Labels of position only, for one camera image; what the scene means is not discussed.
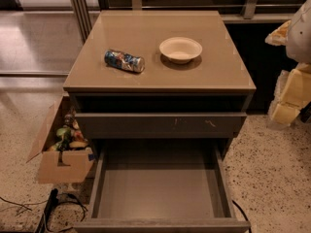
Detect black cable right of drawer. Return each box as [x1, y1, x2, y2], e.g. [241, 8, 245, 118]
[231, 199, 253, 233]

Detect grey drawer cabinet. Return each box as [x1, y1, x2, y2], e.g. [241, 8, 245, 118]
[64, 11, 256, 152]

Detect open grey middle drawer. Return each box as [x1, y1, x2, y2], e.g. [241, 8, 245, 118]
[75, 139, 251, 233]

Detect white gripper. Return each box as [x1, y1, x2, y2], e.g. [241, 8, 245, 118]
[264, 20, 311, 129]

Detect blue silver redbull can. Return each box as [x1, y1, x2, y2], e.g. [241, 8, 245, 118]
[104, 50, 145, 73]

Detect black power strip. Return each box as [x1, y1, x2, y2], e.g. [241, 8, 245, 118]
[34, 188, 58, 233]

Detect closed grey top drawer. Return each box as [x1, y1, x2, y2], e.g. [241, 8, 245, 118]
[76, 113, 247, 139]

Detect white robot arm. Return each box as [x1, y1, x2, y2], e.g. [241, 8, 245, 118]
[265, 0, 311, 130]

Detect toy items in box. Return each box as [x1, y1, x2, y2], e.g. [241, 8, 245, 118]
[47, 107, 88, 151]

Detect metal window frame post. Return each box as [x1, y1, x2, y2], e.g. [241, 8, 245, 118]
[70, 0, 92, 43]

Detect open cardboard box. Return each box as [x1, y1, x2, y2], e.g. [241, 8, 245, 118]
[26, 95, 94, 183]

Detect white paper bowl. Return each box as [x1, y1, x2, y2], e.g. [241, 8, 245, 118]
[159, 37, 202, 64]

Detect black cable on floor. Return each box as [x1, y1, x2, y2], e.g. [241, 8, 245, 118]
[45, 192, 89, 233]

